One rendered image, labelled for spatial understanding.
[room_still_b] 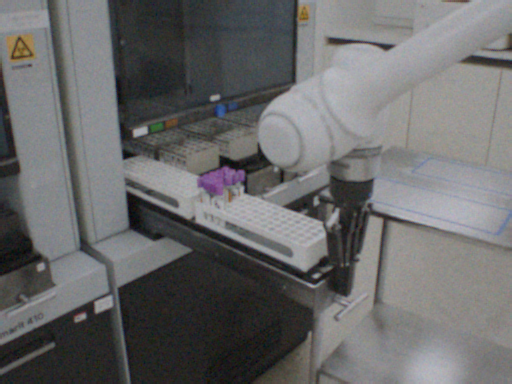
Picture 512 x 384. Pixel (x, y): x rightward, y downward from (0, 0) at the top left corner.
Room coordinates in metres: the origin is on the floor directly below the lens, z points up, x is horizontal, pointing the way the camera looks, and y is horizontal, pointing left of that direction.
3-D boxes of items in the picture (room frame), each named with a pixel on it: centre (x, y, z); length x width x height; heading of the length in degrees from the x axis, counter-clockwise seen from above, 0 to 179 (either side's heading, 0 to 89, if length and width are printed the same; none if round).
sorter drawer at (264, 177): (1.58, 0.21, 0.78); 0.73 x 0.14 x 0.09; 48
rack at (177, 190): (1.18, 0.22, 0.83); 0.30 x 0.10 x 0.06; 48
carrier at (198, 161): (1.31, 0.14, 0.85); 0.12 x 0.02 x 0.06; 138
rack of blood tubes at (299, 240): (0.97, -0.02, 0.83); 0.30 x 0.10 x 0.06; 48
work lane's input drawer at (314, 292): (1.06, 0.08, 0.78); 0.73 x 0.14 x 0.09; 48
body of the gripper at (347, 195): (0.83, -0.16, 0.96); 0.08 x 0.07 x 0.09; 138
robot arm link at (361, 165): (0.83, -0.16, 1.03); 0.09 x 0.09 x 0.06
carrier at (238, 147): (1.42, 0.04, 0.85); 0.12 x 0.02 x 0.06; 137
